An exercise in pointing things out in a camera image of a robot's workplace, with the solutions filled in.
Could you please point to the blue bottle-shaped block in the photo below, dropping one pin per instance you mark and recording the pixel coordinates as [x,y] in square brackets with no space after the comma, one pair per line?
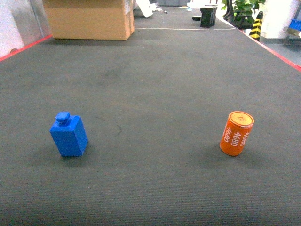
[68,134]

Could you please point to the orange cylindrical cap 4680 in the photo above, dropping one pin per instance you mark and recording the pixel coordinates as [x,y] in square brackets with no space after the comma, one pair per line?
[236,132]

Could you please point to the dark conveyor belt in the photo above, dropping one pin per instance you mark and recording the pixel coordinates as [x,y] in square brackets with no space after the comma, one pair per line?
[154,108]

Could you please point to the white foam piece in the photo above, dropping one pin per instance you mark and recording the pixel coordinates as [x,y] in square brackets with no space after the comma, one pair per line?
[144,6]

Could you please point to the large cardboard box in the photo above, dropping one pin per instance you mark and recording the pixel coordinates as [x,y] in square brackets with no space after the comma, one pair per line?
[90,19]

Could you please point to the black equipment case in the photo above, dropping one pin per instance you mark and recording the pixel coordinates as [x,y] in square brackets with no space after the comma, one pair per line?
[208,16]

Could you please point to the yellow black striped bollard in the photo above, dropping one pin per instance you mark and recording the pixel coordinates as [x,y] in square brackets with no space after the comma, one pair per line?
[255,32]

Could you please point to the green potted plant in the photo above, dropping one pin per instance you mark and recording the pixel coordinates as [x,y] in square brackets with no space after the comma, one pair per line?
[239,13]

